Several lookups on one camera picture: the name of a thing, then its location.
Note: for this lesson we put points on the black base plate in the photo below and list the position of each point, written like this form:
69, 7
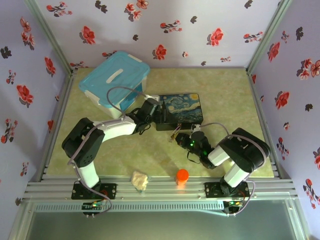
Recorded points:
212, 190
110, 191

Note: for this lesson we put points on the aluminium corner post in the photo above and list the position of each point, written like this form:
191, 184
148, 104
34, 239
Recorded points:
270, 37
50, 40

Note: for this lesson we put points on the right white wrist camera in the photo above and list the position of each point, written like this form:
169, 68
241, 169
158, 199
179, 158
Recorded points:
196, 128

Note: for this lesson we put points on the right small circuit board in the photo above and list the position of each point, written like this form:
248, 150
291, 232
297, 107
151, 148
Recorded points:
233, 203

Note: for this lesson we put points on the blue lid plastic storage box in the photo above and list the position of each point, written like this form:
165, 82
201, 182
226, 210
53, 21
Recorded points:
112, 75

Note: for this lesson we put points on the left aluminium corner post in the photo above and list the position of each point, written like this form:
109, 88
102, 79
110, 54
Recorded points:
50, 40

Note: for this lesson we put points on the right aluminium corner post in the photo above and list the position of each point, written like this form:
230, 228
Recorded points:
270, 37

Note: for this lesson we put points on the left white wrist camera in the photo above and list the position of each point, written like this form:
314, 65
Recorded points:
152, 98

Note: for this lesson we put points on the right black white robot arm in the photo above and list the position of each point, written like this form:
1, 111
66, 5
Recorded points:
245, 150

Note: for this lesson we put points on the aluminium frame rail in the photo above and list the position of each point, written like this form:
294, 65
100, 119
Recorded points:
162, 190

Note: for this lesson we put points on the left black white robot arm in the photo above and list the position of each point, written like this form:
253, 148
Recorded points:
82, 147

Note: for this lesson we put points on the left small circuit board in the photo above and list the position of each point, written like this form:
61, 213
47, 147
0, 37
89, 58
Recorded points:
93, 205

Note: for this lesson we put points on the small brass padlock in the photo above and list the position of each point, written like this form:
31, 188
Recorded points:
172, 138

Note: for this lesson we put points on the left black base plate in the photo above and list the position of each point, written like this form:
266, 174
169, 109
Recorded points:
110, 191

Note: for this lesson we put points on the crumpled beige paper ball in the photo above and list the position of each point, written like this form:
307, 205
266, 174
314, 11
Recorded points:
138, 180

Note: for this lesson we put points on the small circuit board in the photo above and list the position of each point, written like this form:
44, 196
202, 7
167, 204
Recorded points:
233, 203
93, 205

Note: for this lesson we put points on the starry night tin box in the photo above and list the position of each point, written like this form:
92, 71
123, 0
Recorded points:
182, 105

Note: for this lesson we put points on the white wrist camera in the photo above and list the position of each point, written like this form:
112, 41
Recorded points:
196, 128
152, 98

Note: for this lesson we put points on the orange capped bottle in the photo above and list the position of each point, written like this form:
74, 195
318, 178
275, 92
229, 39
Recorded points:
183, 175

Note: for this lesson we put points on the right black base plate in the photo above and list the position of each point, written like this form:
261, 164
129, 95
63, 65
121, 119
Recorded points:
212, 190

